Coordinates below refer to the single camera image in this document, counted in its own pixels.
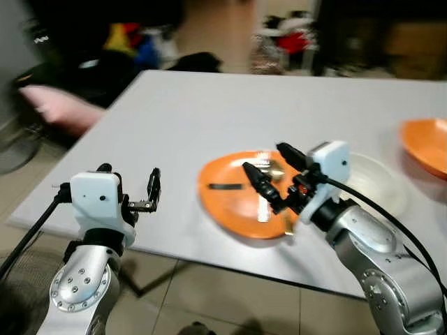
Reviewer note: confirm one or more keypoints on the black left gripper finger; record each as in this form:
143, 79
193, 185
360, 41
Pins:
154, 187
105, 168

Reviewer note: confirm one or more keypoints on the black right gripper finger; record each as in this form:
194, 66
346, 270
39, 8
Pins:
290, 155
262, 185

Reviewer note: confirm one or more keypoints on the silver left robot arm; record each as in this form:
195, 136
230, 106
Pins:
82, 285

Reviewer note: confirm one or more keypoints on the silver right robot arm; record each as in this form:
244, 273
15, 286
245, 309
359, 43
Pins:
383, 265

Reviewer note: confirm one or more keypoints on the metal spoon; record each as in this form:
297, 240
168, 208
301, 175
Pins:
274, 168

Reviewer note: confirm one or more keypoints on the metal fork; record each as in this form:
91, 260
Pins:
225, 185

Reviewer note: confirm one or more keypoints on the orange plate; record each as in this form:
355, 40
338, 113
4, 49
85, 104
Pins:
227, 206

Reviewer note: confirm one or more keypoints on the clear plastic bowl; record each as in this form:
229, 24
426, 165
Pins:
377, 183

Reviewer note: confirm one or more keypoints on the orange bowl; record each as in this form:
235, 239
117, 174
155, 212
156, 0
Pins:
426, 143

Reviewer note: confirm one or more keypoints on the red cloth item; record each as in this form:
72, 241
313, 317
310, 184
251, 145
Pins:
292, 42

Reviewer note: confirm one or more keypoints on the colourful toy pile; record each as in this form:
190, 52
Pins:
133, 43

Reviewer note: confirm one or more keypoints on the black bag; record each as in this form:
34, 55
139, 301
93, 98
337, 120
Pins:
197, 63

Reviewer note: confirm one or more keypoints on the brown cardboard box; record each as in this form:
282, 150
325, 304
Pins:
418, 49

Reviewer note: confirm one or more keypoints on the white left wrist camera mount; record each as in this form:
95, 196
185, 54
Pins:
96, 199

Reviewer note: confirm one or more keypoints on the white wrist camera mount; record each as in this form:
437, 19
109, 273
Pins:
331, 162
96, 199

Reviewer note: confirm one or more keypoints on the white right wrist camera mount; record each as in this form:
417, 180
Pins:
331, 162

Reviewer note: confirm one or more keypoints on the black table leg frame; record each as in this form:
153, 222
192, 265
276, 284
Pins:
150, 278

